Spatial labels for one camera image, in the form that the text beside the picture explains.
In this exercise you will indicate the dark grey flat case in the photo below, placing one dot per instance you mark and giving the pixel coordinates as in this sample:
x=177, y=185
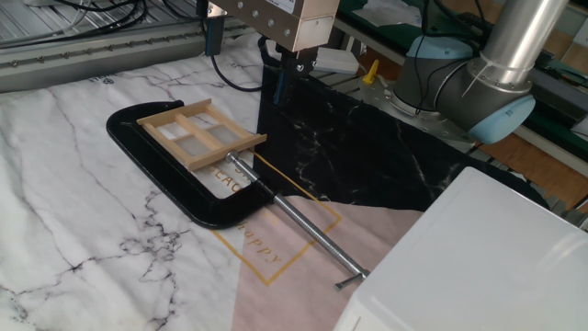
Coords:
x=556, y=96

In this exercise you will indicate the white plastic enclosure box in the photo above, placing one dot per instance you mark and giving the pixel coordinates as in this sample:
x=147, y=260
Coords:
x=459, y=257

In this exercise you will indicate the white power strip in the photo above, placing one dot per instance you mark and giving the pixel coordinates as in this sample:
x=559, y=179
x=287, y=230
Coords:
x=337, y=62

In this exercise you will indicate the marble pattern table cloth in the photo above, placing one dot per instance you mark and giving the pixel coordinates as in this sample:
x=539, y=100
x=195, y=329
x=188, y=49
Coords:
x=92, y=207

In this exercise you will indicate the yellow plastic clip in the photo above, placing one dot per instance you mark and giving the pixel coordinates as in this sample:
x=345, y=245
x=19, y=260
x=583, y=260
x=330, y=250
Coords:
x=371, y=73

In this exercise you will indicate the small wooden sliding window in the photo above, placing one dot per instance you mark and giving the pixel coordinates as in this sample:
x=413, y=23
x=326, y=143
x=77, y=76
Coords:
x=202, y=133

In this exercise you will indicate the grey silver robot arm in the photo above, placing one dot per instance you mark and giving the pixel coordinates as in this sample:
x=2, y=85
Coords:
x=459, y=87

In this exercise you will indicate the aluminium rail profile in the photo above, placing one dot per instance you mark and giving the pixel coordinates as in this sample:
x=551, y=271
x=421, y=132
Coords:
x=92, y=57

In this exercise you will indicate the bronze grey gripper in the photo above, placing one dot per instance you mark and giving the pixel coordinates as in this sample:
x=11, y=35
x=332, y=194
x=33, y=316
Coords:
x=275, y=18

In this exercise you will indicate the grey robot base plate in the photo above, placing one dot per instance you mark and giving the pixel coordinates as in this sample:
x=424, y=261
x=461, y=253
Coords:
x=441, y=126

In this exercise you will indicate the white zip tie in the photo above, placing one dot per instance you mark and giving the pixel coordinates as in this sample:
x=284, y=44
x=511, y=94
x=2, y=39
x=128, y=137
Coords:
x=473, y=80

